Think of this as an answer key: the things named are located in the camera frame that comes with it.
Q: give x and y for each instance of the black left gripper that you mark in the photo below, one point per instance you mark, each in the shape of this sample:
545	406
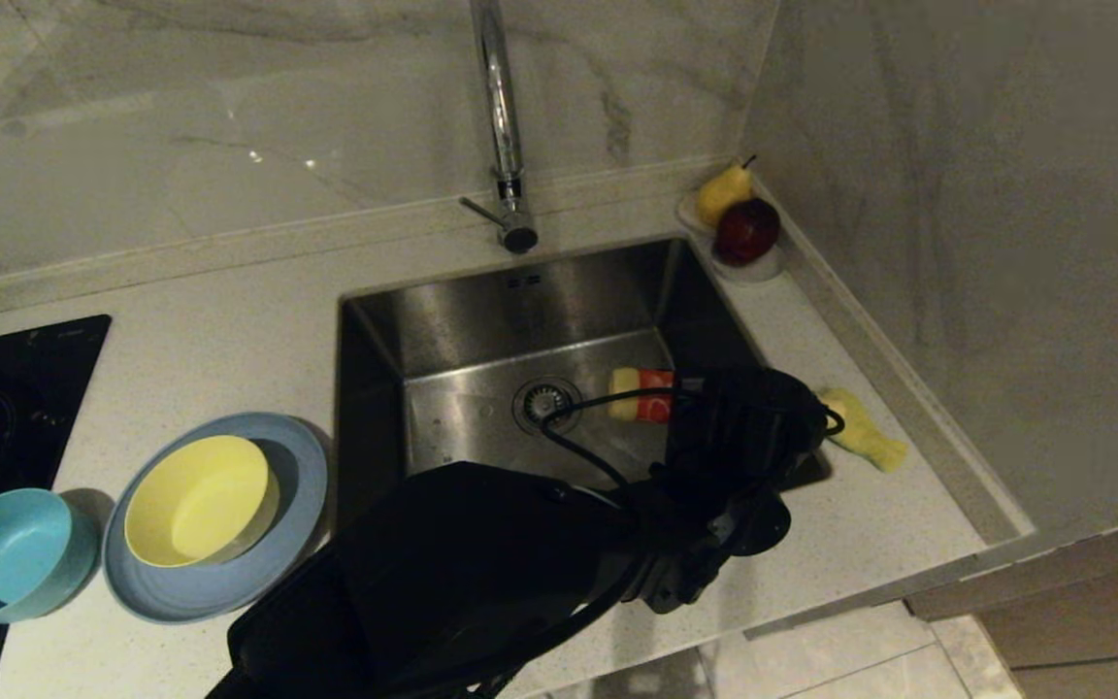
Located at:
724	485

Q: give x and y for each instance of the orange label dish soap bottle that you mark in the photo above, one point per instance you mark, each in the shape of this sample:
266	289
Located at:
641	398

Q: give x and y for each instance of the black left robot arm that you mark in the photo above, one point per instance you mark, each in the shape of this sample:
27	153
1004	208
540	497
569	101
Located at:
443	573

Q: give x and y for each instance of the yellow green sponge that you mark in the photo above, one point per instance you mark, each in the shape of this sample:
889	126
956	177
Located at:
870	447

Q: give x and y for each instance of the stainless steel sink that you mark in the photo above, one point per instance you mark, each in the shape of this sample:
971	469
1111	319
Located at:
481	330

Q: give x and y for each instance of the small white dish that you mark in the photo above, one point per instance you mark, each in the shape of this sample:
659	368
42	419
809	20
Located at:
763	272

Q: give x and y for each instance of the dark red apple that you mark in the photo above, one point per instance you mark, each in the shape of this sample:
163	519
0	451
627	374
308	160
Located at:
746	233

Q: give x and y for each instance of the yellow pear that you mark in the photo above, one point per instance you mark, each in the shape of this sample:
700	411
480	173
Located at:
722	194

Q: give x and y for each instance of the round metal drain strainer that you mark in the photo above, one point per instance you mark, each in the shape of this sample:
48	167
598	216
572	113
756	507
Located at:
535	403

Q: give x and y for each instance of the chrome faucet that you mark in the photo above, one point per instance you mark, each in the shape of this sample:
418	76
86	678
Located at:
506	126

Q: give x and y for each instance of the grey blue plate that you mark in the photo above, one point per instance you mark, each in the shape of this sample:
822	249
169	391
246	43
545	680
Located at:
229	582

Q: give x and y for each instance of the yellow bowl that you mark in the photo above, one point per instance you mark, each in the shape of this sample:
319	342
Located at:
195	500

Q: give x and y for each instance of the black glass cooktop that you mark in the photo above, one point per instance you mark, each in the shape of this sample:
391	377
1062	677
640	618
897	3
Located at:
6	408

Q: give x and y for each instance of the teal bowl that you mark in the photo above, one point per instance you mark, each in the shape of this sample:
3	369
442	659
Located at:
6	553

